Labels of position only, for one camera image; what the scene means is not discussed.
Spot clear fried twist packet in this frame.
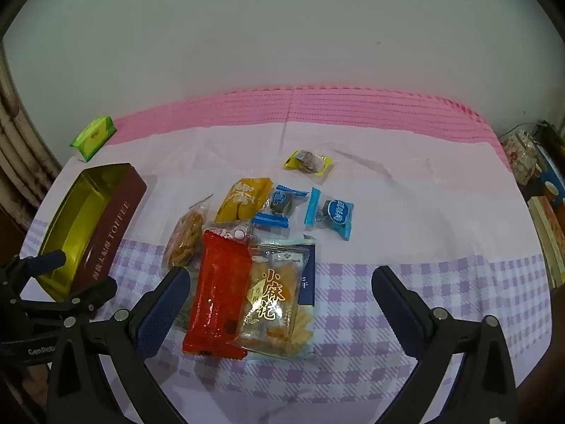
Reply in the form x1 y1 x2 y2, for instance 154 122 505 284
234 243 310 349

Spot pink purple checked tablecloth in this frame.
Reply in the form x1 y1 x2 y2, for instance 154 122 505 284
18 86 554 424

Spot brown and gold tin box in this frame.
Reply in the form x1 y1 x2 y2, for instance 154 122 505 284
36 163 148 303

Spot pink and white snack packet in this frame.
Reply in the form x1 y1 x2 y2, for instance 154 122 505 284
207 223 250 243

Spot stack of books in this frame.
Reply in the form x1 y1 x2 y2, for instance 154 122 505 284
527 194 565 290

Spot green tissue pack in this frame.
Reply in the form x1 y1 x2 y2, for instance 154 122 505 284
70 116 116 162

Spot yellow snack packet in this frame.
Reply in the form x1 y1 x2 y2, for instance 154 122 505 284
215 178 273 224

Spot clear orange snack packet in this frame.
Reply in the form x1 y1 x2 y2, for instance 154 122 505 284
165 194 215 270

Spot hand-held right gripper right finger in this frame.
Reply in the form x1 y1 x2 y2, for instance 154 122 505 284
371 266 519 424

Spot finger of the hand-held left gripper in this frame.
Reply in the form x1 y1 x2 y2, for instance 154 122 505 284
9 249 67 284
44 277 118 319

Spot blue printed box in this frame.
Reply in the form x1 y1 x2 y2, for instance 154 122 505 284
534 146 565 204

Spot small yellow candy packet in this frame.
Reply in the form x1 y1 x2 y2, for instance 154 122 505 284
283 150 335 185

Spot floral patterned container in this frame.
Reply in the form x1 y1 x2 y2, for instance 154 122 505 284
503 130 537 186

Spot grey green snack packet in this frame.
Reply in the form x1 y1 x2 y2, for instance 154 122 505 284
174 294 197 332

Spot red snack packet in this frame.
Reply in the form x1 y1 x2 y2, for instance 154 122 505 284
182 230 252 360

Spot beige ribbed pipes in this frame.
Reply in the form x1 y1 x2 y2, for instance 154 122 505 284
0 48 63 213

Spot light blue candy packet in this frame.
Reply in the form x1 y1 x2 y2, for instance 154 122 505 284
304 187 355 240

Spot dark blue candy packet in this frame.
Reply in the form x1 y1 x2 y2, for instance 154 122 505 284
252 183 310 229

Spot blue and white chip packet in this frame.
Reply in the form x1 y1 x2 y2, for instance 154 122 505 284
247 235 317 358

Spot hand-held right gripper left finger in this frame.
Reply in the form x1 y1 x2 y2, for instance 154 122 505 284
46 267 208 424

